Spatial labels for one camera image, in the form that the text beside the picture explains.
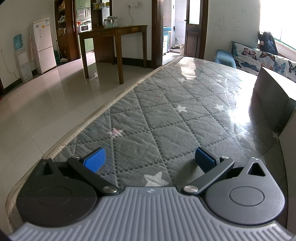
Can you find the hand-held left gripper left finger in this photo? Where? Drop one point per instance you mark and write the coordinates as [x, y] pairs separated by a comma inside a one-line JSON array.
[[95, 160]]

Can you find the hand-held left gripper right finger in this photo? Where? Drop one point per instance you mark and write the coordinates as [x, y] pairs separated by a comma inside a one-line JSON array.
[[204, 160]]

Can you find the grey cardboard box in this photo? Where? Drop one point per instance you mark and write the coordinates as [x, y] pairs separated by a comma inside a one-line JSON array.
[[270, 104]]

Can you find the grey quilted star table cover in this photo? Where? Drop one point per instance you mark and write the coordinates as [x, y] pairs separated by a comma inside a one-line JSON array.
[[161, 104]]

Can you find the blue sofa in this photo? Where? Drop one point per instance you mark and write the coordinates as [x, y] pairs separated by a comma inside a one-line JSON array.
[[223, 58]]

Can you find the broom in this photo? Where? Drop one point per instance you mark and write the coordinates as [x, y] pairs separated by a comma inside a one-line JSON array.
[[60, 54]]

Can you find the white bucket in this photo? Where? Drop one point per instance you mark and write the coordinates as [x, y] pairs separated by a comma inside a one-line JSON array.
[[182, 49]]

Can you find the butterfly print cushion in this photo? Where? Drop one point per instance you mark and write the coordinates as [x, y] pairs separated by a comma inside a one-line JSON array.
[[285, 68], [249, 54]]

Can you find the dark wooden door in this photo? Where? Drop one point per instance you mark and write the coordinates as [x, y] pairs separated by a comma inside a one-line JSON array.
[[193, 39]]

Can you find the white water dispenser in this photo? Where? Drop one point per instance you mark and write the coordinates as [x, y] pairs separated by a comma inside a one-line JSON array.
[[22, 60]]

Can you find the white refrigerator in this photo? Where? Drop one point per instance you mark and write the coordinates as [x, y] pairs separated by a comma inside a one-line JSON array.
[[42, 46]]

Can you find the pink hanging cloth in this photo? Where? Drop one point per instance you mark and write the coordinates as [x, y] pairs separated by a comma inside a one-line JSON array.
[[32, 47]]

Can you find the dark wooden table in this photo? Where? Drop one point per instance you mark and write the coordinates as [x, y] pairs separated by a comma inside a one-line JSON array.
[[115, 31]]

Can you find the white microwave oven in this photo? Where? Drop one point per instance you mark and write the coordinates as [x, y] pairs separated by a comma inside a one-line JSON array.
[[85, 28]]

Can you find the black backpack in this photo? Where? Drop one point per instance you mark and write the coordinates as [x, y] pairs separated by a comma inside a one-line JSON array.
[[268, 44]]

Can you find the dark wooden shelf cabinet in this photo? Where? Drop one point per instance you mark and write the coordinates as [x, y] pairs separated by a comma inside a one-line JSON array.
[[67, 30]]

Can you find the glass jar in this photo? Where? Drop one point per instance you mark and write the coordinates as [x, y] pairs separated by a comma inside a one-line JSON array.
[[115, 21], [105, 23], [110, 22]]

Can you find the window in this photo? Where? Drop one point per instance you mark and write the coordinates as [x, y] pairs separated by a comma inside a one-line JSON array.
[[277, 20]]

